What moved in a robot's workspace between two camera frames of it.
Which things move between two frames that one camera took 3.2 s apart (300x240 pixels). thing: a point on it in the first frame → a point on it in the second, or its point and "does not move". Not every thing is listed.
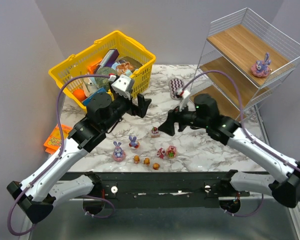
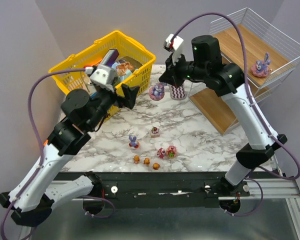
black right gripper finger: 168,126 → 166,77
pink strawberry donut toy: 171,151 does not move
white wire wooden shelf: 245,57 does not move
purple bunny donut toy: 260,69 does not move
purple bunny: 118,154 → 156,92
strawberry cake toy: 154,132 does not move
